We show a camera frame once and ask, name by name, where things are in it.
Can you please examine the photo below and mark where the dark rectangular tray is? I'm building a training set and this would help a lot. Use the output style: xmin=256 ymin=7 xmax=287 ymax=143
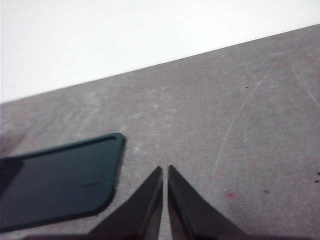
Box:
xmin=0 ymin=132 xmax=127 ymax=235

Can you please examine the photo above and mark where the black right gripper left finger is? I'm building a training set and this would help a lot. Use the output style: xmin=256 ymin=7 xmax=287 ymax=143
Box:
xmin=24 ymin=166 xmax=164 ymax=240

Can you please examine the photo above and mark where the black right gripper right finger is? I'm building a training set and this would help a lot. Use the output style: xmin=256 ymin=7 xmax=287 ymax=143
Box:
xmin=166 ymin=164 xmax=320 ymax=240

